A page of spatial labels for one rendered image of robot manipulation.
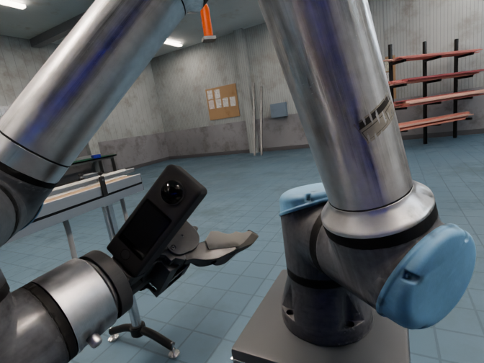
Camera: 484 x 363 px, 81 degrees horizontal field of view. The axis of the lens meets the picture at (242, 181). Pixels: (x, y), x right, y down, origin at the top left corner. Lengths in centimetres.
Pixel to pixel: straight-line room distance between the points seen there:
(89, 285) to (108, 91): 19
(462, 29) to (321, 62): 883
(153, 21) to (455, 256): 38
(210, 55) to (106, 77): 1030
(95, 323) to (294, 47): 29
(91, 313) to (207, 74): 1044
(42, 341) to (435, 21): 903
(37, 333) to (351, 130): 29
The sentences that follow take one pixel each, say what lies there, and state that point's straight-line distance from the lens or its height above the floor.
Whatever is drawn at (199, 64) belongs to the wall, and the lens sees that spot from 1084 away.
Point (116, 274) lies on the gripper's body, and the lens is 30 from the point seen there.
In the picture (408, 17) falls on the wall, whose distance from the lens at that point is 906.
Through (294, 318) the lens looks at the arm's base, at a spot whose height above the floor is 82.
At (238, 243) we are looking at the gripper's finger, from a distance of 38.
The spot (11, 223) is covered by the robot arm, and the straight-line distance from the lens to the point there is 32.
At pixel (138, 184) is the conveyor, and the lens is 162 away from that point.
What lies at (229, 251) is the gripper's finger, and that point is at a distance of 36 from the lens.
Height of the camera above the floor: 114
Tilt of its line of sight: 12 degrees down
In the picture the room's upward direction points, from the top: 8 degrees counter-clockwise
